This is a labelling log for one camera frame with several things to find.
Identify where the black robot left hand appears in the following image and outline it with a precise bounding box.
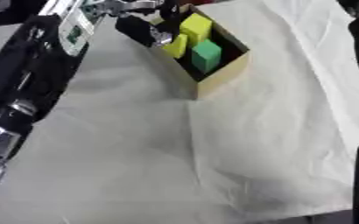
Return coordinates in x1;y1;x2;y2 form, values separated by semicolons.
113;0;191;48

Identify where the tan cardboard box black inside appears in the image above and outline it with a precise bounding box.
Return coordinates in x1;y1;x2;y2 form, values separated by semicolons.
147;3;252;101

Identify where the small yellow block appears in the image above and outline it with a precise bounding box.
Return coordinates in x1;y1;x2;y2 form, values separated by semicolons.
161;32;191;60

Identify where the large yellow block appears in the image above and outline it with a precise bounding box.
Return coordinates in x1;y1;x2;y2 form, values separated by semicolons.
178;12;215;46

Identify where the green block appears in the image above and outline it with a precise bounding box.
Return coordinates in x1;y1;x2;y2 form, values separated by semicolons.
188;38;224;74

